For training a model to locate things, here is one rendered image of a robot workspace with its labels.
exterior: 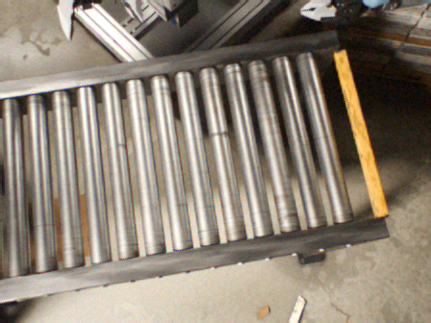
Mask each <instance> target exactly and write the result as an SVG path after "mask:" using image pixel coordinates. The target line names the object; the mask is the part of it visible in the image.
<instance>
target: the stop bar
mask: <svg viewBox="0 0 431 323"><path fill-rule="evenodd" d="M333 57H334V59H335V64H336V67H337V69H338V75H339V77H340V83H341V86H342V93H343V95H344V101H345V104H346V108H347V111H348V113H349V119H350V122H351V127H352V130H353V135H354V137H355V140H356V145H357V148H358V154H359V157H360V162H361V164H362V169H363V172H364V175H365V180H366V182H367V188H368V195H369V198H370V201H371V205H372V208H373V213H374V216H375V219H380V218H384V217H389V211H388V208H387V203H386V200H385V195H384V193H383V188H382V185H381V183H380V177H379V175H378V170H377V167H376V164H375V159H374V157H373V152H372V150H371V144H370V142H369V136H368V132H367V127H366V124H365V120H364V117H363V112H362V109H361V107H360V101H359V99H358V93H357V90H356V88H355V84H354V81H353V76H352V75H353V73H352V72H351V68H350V65H349V63H348V58H347V55H346V50H340V51H336V52H335V53H334V54H333Z"/></svg>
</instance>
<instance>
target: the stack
mask: <svg viewBox="0 0 431 323"><path fill-rule="evenodd" d="M326 23H327V22H320V25H319V20H317V24H316V25H315V29H314V34H316V33H317V31H318V26H319V31H318V32H319V33H320V32H329V31H331V30H326ZM348 27H355V28H360V29H365V30H373V31H378V32H387V33H391V34H399V35H403V36H407V35H408V34H409V36H408V37H407V38H409V37H413V38H422V39H427V40H431V5H427V4H425V5H422V6H413V7H405V8H401V9H396V10H386V11H382V12H380V11H379V12H373V11H372V10H371V9H370V7H368V11H367V12H365V13H364V14H363V15H361V16H360V18H357V20H355V22H353V23H352V24H351V25H350V26H348ZM336 33H337V36H338V41H339V44H340V48H339V50H338V51H340V50H346V55H347V58H348V59H349V60H352V61H355V62H366V63H373V64H376V65H385V63H386V64H387V65H386V67H391V68H400V69H405V70H414V71H417V72H421V73H429V74H431V47H428V46H424V45H415V44H411V43H404V42H405V41H395V40H390V39H386V38H378V37H365V36H360V35H356V34H348V33H344V32H336ZM350 68H351V72H360V73H363V74H367V75H375V76H378V77H387V78H391V79H394V80H402V81H405V82H414V83H418V84H424V85H423V86H422V87H417V86H413V85H409V84H401V83H398V82H390V81H386V80H378V79H374V78H370V77H363V76H359V75H352V76H353V81H354V83H358V84H365V85H369V86H373V87H383V88H391V89H395V90H403V91H407V92H411V93H417V94H422V95H429V96H431V80H430V79H426V78H422V77H414V76H410V75H402V74H397V73H393V72H385V71H382V70H375V69H371V68H364V67H360V66H357V65H350ZM323 77H326V78H331V79H338V80H339V79H340V77H339V75H338V69H337V67H336V64H335V63H334V62H331V65H330V66H329V67H328V68H326V71H325V72H324V75H323Z"/></svg>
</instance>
